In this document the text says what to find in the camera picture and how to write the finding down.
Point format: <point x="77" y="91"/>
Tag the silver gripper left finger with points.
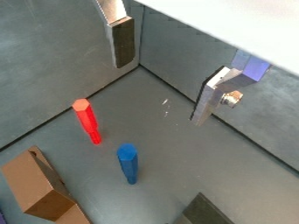
<point x="121" y="30"/>

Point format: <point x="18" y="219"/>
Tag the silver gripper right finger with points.
<point x="220" y="89"/>

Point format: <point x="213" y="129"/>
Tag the brown T-shaped block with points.
<point x="39" y="189"/>

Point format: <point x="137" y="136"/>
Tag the purple base board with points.
<point x="2" y="219"/>

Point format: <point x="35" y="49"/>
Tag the red hexagonal peg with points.
<point x="87" y="119"/>

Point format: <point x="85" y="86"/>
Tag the blue hexagonal peg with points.
<point x="127" y="157"/>

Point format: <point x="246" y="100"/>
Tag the dark grey angle bracket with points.
<point x="202" y="212"/>

